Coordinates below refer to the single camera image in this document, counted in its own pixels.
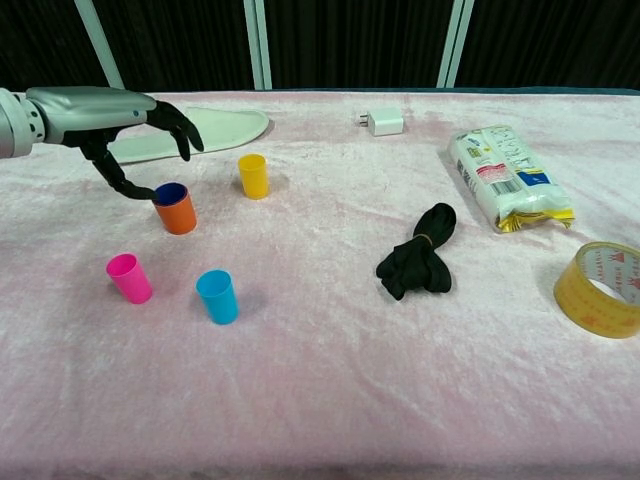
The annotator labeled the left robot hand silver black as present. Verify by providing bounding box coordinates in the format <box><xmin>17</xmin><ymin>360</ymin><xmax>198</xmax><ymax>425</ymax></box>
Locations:
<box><xmin>24</xmin><ymin>87</ymin><xmax>205</xmax><ymax>201</ymax></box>

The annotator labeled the dark blue bottle cap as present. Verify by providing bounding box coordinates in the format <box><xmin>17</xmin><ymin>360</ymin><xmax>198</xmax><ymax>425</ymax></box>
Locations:
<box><xmin>154</xmin><ymin>182</ymin><xmax>189</xmax><ymax>207</ymax></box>

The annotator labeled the yellow plastic cup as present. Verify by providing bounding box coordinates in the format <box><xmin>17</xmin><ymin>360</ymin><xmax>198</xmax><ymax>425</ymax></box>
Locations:
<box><xmin>237</xmin><ymin>153</ymin><xmax>270</xmax><ymax>200</ymax></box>

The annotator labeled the cyan plastic cup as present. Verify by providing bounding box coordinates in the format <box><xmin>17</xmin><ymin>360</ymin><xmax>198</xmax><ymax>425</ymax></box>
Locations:
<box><xmin>195</xmin><ymin>269</ymin><xmax>240</xmax><ymax>326</ymax></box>

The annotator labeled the white disposable slipper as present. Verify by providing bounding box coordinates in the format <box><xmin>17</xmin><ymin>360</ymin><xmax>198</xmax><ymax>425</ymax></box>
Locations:
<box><xmin>104</xmin><ymin>106</ymin><xmax>271</xmax><ymax>166</ymax></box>

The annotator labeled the orange plastic cup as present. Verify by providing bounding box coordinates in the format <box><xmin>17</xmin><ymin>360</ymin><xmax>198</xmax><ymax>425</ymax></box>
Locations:
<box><xmin>153</xmin><ymin>185</ymin><xmax>199</xmax><ymax>236</ymax></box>

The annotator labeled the pink plastic cup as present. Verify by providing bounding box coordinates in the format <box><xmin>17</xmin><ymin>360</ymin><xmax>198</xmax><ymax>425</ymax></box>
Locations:
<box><xmin>105</xmin><ymin>253</ymin><xmax>154</xmax><ymax>305</ymax></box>

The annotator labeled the black pleated curtain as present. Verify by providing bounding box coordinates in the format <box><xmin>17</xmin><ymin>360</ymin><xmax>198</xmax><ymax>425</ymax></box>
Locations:
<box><xmin>0</xmin><ymin>0</ymin><xmax>640</xmax><ymax>94</ymax></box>

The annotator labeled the pink velvet table cloth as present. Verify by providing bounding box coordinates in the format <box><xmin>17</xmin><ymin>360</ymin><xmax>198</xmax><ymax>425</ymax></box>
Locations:
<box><xmin>0</xmin><ymin>89</ymin><xmax>640</xmax><ymax>480</ymax></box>

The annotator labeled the black rolled cloth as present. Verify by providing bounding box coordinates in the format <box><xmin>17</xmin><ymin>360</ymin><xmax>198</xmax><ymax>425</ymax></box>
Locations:
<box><xmin>375</xmin><ymin>202</ymin><xmax>458</xmax><ymax>301</ymax></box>

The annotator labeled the teal table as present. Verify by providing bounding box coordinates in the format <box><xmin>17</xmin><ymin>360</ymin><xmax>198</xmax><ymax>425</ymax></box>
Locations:
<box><xmin>269</xmin><ymin>86</ymin><xmax>640</xmax><ymax>97</ymax></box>

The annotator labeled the white snack packet yellow end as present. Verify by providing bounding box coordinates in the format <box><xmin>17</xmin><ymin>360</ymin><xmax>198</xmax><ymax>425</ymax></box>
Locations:
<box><xmin>446</xmin><ymin>124</ymin><xmax>576</xmax><ymax>235</ymax></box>

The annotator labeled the yellow packing tape roll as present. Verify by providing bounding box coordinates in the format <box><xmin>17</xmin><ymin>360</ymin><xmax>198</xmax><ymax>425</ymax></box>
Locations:
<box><xmin>553</xmin><ymin>241</ymin><xmax>640</xmax><ymax>340</ymax></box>

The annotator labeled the white metal frame post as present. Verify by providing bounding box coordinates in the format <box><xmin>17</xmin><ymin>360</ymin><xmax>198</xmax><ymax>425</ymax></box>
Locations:
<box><xmin>73</xmin><ymin>0</ymin><xmax>126</xmax><ymax>94</ymax></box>
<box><xmin>436</xmin><ymin>0</ymin><xmax>475</xmax><ymax>90</ymax></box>
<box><xmin>243</xmin><ymin>0</ymin><xmax>274</xmax><ymax>91</ymax></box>

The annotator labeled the white usb wall charger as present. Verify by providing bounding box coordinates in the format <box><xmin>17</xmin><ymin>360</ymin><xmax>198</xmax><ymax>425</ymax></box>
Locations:
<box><xmin>355</xmin><ymin>107</ymin><xmax>404</xmax><ymax>137</ymax></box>

